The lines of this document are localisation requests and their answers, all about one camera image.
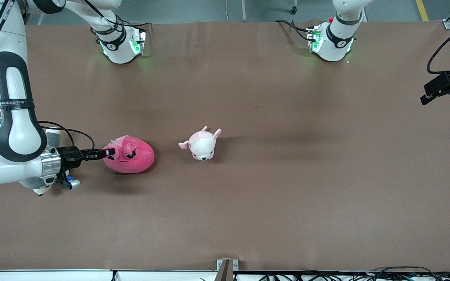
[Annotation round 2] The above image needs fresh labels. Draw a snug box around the grey white husky plush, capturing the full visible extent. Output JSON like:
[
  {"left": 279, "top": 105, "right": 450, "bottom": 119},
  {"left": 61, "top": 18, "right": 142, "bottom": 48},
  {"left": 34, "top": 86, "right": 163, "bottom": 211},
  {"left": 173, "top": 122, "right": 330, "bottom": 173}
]
[{"left": 21, "top": 128, "right": 71, "bottom": 196}]

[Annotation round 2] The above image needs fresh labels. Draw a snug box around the black right base cable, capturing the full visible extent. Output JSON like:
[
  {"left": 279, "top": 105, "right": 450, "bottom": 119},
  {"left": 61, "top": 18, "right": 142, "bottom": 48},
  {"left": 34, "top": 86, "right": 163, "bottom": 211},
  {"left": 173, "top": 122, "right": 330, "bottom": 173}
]
[{"left": 84, "top": 0, "right": 152, "bottom": 37}]

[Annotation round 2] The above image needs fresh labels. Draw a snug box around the black base cable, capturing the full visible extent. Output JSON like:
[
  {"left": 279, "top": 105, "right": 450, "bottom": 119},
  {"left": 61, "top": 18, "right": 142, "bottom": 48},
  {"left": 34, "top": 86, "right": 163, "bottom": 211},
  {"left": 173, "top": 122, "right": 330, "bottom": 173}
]
[
  {"left": 84, "top": 0, "right": 152, "bottom": 37},
  {"left": 275, "top": 19, "right": 314, "bottom": 42}
]

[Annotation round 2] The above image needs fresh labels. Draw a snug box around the brown table cover sheet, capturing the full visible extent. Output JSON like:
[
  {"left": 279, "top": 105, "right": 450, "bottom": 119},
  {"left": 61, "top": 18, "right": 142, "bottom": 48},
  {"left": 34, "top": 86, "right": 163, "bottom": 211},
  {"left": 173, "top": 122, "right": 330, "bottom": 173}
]
[{"left": 0, "top": 20, "right": 450, "bottom": 272}]

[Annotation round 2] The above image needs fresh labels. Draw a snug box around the metal bracket with post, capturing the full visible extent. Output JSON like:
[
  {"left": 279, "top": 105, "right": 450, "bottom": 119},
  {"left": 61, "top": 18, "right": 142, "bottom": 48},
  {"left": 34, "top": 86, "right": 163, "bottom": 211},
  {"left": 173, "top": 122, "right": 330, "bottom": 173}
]
[{"left": 214, "top": 258, "right": 239, "bottom": 281}]

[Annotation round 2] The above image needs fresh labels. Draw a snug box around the white table edge rail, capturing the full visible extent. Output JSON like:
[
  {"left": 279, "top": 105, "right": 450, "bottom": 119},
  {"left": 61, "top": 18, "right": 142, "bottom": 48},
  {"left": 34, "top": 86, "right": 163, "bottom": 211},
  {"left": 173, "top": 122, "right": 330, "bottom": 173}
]
[{"left": 0, "top": 269, "right": 218, "bottom": 281}]

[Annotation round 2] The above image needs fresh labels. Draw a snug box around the hot pink round plush toy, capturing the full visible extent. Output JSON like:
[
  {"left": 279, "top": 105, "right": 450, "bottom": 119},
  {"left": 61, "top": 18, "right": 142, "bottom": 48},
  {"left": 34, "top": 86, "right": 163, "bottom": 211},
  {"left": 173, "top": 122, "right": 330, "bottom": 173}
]
[{"left": 103, "top": 135, "right": 155, "bottom": 174}]

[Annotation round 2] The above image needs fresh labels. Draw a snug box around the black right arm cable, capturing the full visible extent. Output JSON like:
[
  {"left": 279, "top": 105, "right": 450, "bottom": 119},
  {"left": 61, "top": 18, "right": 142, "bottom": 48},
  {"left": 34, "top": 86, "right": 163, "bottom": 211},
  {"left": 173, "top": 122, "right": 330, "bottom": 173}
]
[{"left": 0, "top": 0, "right": 95, "bottom": 157}]

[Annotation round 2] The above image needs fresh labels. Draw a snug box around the light pink plush puppy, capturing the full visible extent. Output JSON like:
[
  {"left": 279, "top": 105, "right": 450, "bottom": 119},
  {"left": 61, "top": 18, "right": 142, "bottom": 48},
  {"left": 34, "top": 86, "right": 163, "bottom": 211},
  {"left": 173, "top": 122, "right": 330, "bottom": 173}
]
[{"left": 178, "top": 126, "right": 222, "bottom": 161}]

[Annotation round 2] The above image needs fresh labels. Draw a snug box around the black cable bundle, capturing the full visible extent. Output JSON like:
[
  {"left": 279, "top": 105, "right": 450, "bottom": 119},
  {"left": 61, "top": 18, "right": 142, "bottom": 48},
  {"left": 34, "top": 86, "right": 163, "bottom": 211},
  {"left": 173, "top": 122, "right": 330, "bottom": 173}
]
[{"left": 256, "top": 266, "right": 450, "bottom": 281}]

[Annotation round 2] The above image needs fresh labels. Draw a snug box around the black left base cable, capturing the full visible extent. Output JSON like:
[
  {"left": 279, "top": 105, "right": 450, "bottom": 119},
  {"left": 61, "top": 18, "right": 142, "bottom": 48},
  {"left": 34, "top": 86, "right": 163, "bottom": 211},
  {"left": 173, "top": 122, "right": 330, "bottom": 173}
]
[{"left": 275, "top": 19, "right": 314, "bottom": 42}]

